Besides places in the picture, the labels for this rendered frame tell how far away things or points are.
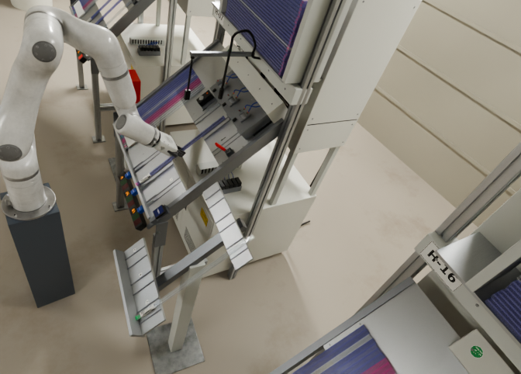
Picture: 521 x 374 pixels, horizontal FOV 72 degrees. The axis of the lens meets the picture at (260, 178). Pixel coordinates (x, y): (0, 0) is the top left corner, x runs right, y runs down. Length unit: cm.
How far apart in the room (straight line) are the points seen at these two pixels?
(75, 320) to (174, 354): 54
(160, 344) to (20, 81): 141
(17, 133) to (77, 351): 117
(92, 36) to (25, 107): 32
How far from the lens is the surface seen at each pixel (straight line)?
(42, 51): 120
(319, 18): 128
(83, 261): 237
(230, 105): 157
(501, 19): 352
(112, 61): 128
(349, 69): 153
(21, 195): 163
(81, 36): 127
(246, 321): 224
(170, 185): 163
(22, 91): 134
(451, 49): 366
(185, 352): 211
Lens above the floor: 199
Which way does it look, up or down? 42 degrees down
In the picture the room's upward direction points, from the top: 20 degrees clockwise
